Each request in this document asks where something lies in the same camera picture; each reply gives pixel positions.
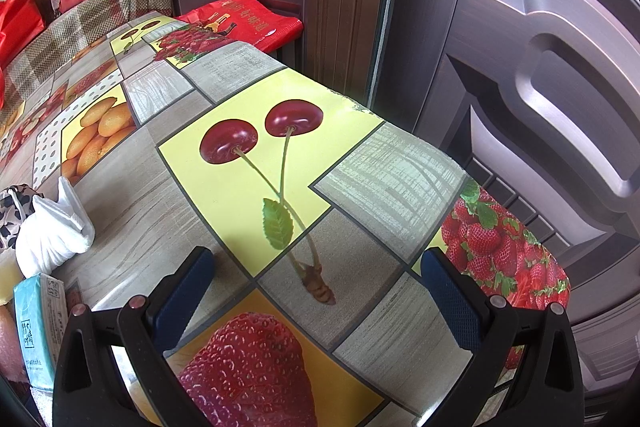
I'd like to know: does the blue tissue pack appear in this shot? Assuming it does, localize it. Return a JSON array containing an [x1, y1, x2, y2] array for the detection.
[[14, 273, 68, 391]]

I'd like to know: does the white cloth glove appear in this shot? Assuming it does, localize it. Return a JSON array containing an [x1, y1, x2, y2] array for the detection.
[[15, 176, 96, 279]]

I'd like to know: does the pale yellow sponge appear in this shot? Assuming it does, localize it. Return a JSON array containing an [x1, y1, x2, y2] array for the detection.
[[0, 249, 24, 306]]

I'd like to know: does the black white patterned scrunchie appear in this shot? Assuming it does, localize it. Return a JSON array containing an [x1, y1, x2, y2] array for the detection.
[[0, 184, 40, 251]]

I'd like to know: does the pink fluffy plush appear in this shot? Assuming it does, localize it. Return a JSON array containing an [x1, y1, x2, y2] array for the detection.
[[0, 306, 28, 383]]

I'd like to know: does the fruit pattern tablecloth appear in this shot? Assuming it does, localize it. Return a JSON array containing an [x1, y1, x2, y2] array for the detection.
[[1, 13, 570, 426]]

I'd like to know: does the plaid blanket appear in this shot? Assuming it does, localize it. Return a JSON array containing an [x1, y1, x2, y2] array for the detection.
[[1, 0, 172, 124]]

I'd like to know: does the red plastic bag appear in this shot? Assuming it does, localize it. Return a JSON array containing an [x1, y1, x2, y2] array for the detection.
[[178, 0, 304, 53]]

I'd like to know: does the glossy red tote bag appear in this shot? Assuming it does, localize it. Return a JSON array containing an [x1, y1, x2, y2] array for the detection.
[[0, 0, 46, 68]]

